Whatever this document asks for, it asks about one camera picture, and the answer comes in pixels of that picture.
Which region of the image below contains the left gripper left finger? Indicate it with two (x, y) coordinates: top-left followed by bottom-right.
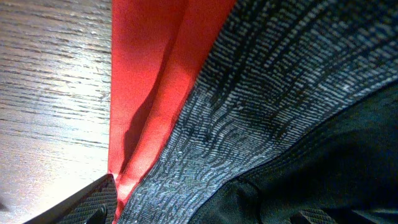
(28, 174), (117, 224)

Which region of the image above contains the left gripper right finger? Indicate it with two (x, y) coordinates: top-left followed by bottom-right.
(289, 208), (337, 224)

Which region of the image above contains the black leggings red grey waistband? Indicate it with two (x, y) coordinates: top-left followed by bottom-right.
(108, 0), (397, 223)

